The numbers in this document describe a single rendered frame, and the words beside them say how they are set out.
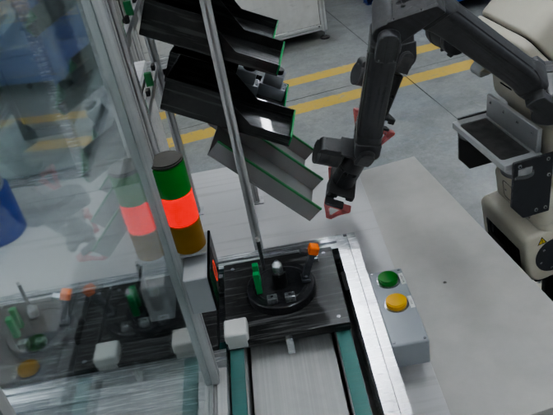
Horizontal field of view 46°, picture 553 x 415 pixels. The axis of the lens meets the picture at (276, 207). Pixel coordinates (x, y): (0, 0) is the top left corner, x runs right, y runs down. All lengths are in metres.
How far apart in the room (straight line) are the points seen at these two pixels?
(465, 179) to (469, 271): 1.93
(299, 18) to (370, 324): 4.26
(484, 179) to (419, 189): 1.64
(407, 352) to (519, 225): 0.64
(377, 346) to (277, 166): 0.54
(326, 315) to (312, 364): 0.09
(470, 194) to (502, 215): 1.51
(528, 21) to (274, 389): 0.90
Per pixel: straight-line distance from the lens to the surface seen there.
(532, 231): 1.73
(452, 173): 3.47
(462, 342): 1.36
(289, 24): 5.34
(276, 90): 1.56
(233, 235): 1.71
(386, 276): 1.34
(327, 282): 1.34
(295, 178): 1.57
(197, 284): 0.99
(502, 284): 1.49
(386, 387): 1.15
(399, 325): 1.25
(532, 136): 1.58
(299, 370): 1.25
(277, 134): 1.37
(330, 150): 1.48
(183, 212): 0.96
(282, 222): 1.72
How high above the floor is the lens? 1.84
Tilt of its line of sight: 33 degrees down
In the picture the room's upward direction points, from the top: 11 degrees counter-clockwise
